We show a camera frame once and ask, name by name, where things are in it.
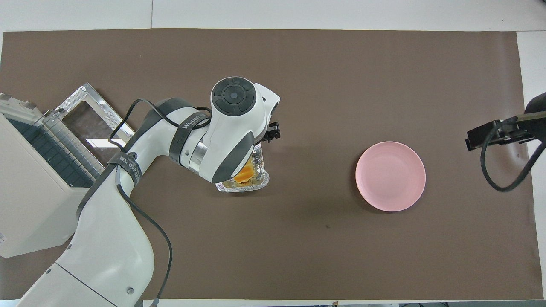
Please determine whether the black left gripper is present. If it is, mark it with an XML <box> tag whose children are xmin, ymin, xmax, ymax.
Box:
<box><xmin>261</xmin><ymin>122</ymin><xmax>281</xmax><ymax>143</ymax></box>

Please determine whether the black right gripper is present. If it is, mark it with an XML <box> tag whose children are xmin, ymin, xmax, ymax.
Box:
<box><xmin>465</xmin><ymin>92</ymin><xmax>546</xmax><ymax>151</ymax></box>

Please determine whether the aluminium foil tray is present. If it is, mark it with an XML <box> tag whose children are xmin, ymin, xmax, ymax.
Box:
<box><xmin>215</xmin><ymin>143</ymin><xmax>270</xmax><ymax>193</ymax></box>

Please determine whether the yellow sliced bread loaf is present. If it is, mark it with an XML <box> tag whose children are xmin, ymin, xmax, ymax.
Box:
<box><xmin>234</xmin><ymin>162</ymin><xmax>255</xmax><ymax>184</ymax></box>

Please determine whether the glass oven door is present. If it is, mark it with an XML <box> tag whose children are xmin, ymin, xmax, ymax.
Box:
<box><xmin>43</xmin><ymin>82</ymin><xmax>141</xmax><ymax>175</ymax></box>

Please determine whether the cream toaster oven body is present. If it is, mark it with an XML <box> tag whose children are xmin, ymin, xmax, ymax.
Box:
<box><xmin>0</xmin><ymin>92</ymin><xmax>106</xmax><ymax>258</ymax></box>

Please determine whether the brown table mat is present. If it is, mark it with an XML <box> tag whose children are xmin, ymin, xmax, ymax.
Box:
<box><xmin>0</xmin><ymin>29</ymin><xmax>543</xmax><ymax>300</ymax></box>

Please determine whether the pink round plate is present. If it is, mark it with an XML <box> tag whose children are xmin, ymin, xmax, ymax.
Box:
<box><xmin>355</xmin><ymin>142</ymin><xmax>426</xmax><ymax>211</ymax></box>

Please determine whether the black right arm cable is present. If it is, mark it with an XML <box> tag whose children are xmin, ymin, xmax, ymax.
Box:
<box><xmin>480</xmin><ymin>122</ymin><xmax>546</xmax><ymax>192</ymax></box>

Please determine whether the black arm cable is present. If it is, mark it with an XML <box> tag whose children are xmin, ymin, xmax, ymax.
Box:
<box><xmin>109</xmin><ymin>99</ymin><xmax>212</xmax><ymax>305</ymax></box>
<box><xmin>480</xmin><ymin>122</ymin><xmax>546</xmax><ymax>192</ymax></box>

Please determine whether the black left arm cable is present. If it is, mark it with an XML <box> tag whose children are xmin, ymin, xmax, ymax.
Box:
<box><xmin>109</xmin><ymin>99</ymin><xmax>212</xmax><ymax>305</ymax></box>

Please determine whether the wire oven rack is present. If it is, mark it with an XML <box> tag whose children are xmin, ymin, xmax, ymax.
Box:
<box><xmin>9</xmin><ymin>115</ymin><xmax>105</xmax><ymax>189</ymax></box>

